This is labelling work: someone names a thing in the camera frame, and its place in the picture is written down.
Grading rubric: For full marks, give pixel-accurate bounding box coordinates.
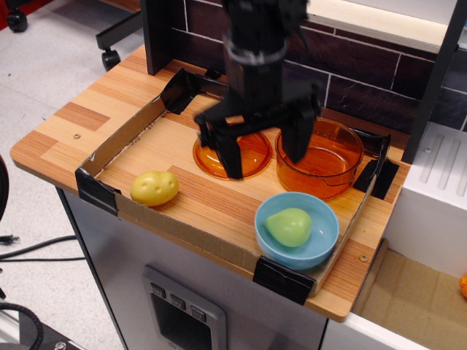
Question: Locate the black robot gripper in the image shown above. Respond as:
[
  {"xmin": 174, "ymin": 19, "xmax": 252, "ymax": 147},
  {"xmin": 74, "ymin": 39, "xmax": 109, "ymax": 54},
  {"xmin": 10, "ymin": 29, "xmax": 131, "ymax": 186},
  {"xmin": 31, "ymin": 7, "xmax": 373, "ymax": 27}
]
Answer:
[{"xmin": 195, "ymin": 39, "xmax": 321, "ymax": 179}]

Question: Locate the green plastic pear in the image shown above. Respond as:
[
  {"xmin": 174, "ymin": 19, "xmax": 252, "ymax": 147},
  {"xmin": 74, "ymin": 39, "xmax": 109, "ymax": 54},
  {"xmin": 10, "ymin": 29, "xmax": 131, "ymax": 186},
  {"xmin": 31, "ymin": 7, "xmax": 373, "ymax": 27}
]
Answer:
[{"xmin": 264, "ymin": 208, "xmax": 312, "ymax": 248}]

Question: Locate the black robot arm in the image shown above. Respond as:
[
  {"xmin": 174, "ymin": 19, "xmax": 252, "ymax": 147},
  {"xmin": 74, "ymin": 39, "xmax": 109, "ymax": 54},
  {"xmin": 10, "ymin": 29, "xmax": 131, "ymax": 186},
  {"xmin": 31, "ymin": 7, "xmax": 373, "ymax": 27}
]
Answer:
[{"xmin": 195, "ymin": 1, "xmax": 321, "ymax": 179}]

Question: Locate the light blue bowl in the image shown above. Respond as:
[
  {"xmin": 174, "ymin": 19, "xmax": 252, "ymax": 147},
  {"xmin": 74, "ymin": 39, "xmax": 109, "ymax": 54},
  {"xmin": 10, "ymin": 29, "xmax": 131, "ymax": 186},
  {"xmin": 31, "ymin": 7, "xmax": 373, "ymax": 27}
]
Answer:
[{"xmin": 255, "ymin": 192, "xmax": 339, "ymax": 271}]

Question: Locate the orange transparent pot lid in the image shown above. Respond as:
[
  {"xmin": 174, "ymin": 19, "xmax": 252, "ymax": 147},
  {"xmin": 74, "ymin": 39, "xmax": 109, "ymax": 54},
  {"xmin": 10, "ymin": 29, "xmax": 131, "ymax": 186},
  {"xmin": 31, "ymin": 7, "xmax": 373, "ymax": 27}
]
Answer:
[{"xmin": 193, "ymin": 133, "xmax": 272, "ymax": 180}]

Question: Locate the orange transparent pot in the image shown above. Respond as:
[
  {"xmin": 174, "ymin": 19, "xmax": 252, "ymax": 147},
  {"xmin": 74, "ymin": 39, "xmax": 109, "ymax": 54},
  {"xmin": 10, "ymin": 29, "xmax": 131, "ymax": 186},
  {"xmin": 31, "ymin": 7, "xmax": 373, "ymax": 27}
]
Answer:
[{"xmin": 275, "ymin": 118, "xmax": 364, "ymax": 201}]

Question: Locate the yellow plastic potato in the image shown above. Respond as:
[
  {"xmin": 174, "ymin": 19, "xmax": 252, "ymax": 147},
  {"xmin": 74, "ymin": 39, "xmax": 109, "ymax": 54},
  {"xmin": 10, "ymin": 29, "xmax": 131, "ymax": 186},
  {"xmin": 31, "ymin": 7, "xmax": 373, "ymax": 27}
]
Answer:
[{"xmin": 130, "ymin": 171, "xmax": 179, "ymax": 207}]

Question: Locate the cardboard fence with black tape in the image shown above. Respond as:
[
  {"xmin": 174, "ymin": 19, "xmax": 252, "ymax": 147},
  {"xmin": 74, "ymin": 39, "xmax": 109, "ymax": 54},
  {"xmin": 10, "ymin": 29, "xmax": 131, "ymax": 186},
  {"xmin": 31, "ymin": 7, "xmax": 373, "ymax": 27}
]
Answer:
[{"xmin": 75, "ymin": 68, "xmax": 409, "ymax": 319}]

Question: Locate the black office chair base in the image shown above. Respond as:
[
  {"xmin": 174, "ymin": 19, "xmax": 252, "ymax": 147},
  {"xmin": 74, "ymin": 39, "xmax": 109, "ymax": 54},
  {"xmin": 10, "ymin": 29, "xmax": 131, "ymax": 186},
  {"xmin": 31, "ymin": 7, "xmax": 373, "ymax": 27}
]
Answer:
[{"xmin": 96, "ymin": 11, "xmax": 142, "ymax": 71}]

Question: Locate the grey toy oven panel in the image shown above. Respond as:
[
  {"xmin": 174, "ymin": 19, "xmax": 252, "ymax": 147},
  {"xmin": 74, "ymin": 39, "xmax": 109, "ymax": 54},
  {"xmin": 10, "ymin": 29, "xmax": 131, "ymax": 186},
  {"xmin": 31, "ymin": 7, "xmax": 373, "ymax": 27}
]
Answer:
[{"xmin": 142, "ymin": 265, "xmax": 228, "ymax": 349}]

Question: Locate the white toy sink counter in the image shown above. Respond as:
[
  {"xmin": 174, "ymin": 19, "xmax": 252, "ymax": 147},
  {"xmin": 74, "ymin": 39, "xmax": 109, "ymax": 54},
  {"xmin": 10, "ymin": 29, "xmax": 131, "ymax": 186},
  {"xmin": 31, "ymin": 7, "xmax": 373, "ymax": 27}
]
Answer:
[{"xmin": 322, "ymin": 123, "xmax": 466, "ymax": 349}]

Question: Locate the orange toy in sink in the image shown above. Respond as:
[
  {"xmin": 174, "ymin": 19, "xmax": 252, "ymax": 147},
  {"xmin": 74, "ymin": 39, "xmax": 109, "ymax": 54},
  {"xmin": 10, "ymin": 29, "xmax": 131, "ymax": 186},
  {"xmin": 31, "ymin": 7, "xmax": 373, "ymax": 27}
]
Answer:
[{"xmin": 459, "ymin": 275, "xmax": 467, "ymax": 298}]

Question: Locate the black chair caster wheel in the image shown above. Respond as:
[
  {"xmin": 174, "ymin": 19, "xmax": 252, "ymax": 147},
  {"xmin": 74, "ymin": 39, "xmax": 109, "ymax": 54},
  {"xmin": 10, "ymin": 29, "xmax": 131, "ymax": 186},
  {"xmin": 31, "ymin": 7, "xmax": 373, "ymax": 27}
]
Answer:
[{"xmin": 7, "ymin": 9, "xmax": 28, "ymax": 33}]

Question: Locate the dark vertical shelf post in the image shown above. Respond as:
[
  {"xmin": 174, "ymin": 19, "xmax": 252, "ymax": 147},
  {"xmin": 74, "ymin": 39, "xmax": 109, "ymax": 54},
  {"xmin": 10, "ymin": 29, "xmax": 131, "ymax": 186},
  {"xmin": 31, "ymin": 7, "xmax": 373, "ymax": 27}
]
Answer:
[{"xmin": 401, "ymin": 0, "xmax": 466, "ymax": 164}]

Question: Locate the black floor cable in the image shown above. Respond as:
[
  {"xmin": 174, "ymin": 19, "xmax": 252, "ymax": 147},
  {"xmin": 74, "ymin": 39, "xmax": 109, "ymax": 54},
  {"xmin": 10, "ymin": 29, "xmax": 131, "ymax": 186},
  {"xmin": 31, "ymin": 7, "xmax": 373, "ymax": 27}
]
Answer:
[{"xmin": 0, "ymin": 235, "xmax": 87, "ymax": 263}]

